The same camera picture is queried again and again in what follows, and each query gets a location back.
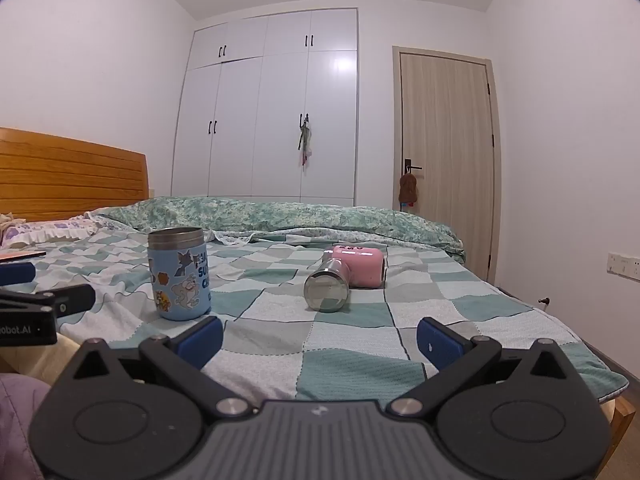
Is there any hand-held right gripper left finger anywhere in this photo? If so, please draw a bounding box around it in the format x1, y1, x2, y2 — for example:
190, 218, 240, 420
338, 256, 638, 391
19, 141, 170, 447
60, 316, 255, 417

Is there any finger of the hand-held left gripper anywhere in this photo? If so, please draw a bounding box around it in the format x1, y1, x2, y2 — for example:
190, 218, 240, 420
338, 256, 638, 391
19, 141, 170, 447
0, 262, 37, 287
0, 284, 96, 319

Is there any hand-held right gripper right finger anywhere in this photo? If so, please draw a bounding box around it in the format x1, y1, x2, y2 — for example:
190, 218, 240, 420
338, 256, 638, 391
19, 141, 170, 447
390, 317, 583, 417

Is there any pink steel cup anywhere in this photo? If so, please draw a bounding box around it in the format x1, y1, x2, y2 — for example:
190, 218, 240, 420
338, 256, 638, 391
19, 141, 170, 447
303, 244, 389, 314

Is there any blue cartoon cup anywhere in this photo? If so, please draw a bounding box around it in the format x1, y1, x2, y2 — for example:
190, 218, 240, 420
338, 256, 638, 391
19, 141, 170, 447
147, 227, 213, 322

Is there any floral frilled pillow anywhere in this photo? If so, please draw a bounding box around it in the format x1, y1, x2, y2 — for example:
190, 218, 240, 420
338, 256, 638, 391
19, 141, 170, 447
0, 214, 108, 250

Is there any checkered bed sheet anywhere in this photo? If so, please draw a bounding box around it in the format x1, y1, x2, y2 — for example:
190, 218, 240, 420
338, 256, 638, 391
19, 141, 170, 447
0, 227, 630, 403

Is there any purple cloth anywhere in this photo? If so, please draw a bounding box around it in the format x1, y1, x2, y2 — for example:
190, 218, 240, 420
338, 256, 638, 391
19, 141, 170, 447
0, 372, 52, 480

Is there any wooden headboard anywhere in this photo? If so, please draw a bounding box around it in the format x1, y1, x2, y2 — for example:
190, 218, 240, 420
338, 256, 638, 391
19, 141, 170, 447
0, 127, 150, 224

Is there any brown plush toy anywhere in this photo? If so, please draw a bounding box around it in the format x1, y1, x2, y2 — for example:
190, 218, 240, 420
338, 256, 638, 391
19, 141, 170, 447
399, 170, 419, 209

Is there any green floral quilt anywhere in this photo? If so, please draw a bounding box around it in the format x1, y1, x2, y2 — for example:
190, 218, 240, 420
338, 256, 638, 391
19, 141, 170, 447
101, 195, 467, 264

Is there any wooden door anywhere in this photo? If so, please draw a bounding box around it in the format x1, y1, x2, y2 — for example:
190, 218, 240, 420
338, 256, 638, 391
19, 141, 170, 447
392, 45, 503, 286

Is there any hanging green pink ornament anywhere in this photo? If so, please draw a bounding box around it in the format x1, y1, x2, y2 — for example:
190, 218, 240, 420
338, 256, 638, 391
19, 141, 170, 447
297, 114, 315, 167

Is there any white wardrobe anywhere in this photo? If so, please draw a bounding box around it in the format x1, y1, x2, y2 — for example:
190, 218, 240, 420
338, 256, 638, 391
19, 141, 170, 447
170, 8, 360, 209

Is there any white wall socket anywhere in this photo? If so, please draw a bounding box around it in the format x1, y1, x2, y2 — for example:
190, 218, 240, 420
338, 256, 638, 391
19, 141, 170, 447
606, 252, 640, 279

